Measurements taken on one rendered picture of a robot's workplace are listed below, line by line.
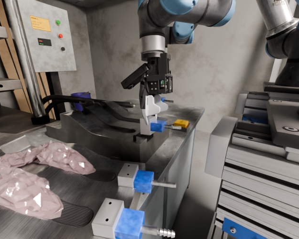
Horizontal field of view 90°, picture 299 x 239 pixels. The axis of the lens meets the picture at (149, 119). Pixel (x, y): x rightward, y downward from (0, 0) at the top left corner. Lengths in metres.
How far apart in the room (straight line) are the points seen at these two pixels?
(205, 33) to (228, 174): 2.47
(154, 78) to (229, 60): 2.18
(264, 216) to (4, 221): 0.43
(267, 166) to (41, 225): 0.39
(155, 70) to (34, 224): 0.43
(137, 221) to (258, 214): 0.22
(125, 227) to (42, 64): 1.10
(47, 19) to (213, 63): 2.10
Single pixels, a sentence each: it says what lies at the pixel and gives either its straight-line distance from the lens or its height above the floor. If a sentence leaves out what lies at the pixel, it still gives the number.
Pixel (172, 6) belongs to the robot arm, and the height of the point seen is 1.23.
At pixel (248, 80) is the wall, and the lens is 2.56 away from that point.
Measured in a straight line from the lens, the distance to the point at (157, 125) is 0.47.
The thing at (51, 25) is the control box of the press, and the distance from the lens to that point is 1.31.
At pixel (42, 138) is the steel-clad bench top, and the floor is 0.80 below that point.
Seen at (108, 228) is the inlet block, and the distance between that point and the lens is 0.29.
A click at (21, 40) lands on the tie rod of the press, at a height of 1.23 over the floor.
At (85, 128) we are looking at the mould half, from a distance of 0.60.
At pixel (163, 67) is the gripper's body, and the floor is 1.11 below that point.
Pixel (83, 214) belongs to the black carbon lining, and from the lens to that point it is 0.36.
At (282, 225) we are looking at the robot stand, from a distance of 0.39.
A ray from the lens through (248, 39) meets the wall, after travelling 2.58.
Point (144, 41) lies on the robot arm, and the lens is 0.47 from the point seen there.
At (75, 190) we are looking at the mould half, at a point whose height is 0.86.
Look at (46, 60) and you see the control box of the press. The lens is 1.25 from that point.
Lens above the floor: 1.12
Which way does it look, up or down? 20 degrees down
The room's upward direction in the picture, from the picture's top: straight up
